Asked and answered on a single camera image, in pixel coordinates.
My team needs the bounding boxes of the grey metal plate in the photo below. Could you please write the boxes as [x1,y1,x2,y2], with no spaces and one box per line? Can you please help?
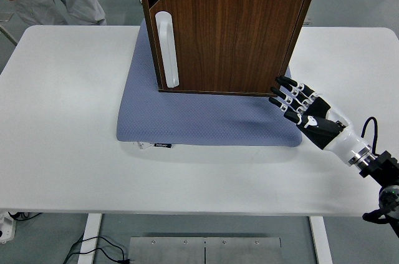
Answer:
[128,236,282,264]

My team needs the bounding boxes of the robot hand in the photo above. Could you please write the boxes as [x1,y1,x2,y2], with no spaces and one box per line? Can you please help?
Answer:
[268,76,372,165]

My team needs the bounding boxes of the white door handle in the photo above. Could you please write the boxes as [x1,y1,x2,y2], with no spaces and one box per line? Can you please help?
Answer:
[155,11,181,89]

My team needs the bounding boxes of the white table leg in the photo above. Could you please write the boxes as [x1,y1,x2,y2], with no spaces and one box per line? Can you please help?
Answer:
[309,215,334,264]
[76,213,103,264]

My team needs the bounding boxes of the brown wooden cabinet door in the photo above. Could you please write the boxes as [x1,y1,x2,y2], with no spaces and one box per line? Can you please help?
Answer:
[148,0,308,94]

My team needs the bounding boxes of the white power strip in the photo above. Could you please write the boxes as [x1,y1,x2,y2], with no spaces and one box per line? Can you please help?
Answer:
[0,210,16,243]

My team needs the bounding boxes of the grey metal bar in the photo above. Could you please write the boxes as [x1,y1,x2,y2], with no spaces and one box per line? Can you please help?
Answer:
[0,23,18,47]

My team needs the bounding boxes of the black cable at power strip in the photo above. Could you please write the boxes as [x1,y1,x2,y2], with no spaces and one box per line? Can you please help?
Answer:
[7,212,42,222]

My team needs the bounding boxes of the white mat tag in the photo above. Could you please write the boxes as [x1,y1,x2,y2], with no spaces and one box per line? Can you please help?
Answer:
[134,140,154,152]

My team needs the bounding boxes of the blue-grey textured mat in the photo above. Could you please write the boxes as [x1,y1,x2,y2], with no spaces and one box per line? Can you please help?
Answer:
[116,22,304,148]

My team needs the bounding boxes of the black floor cable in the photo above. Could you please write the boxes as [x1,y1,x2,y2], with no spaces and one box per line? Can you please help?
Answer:
[62,235,132,264]

